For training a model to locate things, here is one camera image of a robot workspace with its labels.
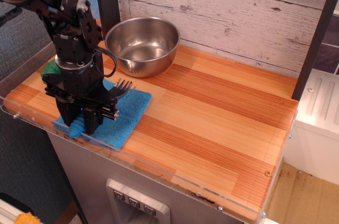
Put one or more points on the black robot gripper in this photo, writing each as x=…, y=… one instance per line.
x=77, y=82

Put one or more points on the blue handled metal fork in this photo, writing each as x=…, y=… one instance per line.
x=76, y=128

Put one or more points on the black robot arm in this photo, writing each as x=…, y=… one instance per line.
x=71, y=26

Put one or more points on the blue folded cloth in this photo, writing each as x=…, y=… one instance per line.
x=112, y=134

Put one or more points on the green toy broccoli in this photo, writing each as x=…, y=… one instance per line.
x=50, y=68

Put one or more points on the grey toy fridge cabinet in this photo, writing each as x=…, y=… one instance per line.
x=87, y=172

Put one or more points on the clear acrylic table guard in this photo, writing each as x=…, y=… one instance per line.
x=205, y=150

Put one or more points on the stainless steel bowl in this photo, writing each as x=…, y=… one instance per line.
x=143, y=46

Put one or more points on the silver dispenser panel with buttons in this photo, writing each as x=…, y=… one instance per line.
x=132, y=206

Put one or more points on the yellow object at corner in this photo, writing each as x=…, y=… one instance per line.
x=27, y=218

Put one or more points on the white toy sink unit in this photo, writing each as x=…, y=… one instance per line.
x=312, y=145

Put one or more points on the dark vertical post right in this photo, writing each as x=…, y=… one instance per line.
x=314, y=47

